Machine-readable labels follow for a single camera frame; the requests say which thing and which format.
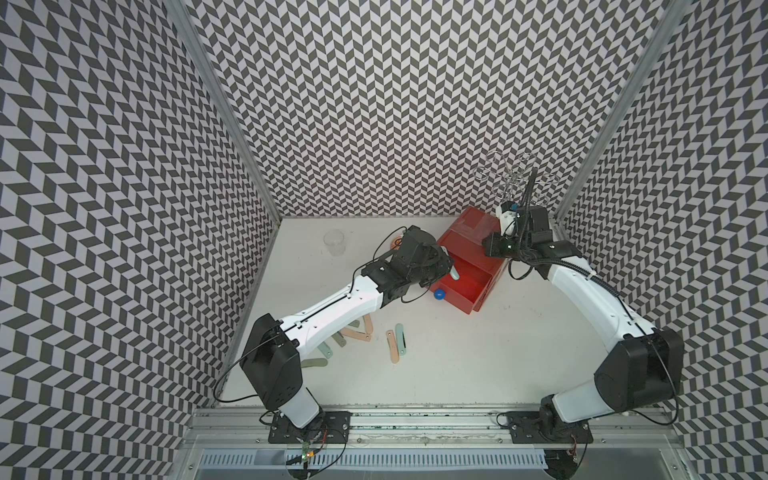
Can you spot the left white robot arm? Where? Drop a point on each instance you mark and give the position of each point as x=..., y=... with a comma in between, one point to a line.
x=272, y=357

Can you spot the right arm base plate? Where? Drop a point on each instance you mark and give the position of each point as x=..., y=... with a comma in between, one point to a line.
x=536, y=427

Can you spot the orange fruit knife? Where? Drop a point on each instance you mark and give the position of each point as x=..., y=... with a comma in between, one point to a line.
x=368, y=324
x=355, y=334
x=393, y=346

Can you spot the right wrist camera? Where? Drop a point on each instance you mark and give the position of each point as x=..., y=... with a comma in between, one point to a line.
x=507, y=215

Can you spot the red drawer cabinet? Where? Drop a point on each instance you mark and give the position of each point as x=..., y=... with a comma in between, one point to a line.
x=463, y=240

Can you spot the olive green knife lower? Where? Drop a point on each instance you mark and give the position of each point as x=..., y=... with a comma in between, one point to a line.
x=315, y=363

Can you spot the aluminium front rail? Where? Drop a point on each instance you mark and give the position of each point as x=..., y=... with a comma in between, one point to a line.
x=425, y=442

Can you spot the orange fruit knife middle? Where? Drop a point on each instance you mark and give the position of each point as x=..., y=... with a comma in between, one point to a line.
x=355, y=334

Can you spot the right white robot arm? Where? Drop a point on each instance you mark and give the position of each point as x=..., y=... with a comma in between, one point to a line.
x=643, y=363

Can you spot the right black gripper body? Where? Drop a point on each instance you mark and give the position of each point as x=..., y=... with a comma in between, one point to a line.
x=511, y=246

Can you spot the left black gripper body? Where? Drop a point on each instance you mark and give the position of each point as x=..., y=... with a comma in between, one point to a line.
x=434, y=267

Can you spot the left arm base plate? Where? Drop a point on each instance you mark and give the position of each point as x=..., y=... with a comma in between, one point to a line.
x=329, y=427

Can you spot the olive green knife middle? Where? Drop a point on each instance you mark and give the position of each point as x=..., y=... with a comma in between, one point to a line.
x=339, y=339

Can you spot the chrome wire rack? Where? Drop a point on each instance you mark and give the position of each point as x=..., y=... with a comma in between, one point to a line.
x=503, y=177

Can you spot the clear plastic cup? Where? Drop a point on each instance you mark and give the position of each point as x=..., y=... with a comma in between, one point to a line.
x=335, y=242

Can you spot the orange fruit knife right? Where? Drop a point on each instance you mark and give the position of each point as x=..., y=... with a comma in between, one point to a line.
x=393, y=346

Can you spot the orange fruit knife upper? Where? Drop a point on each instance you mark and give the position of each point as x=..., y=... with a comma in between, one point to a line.
x=368, y=324

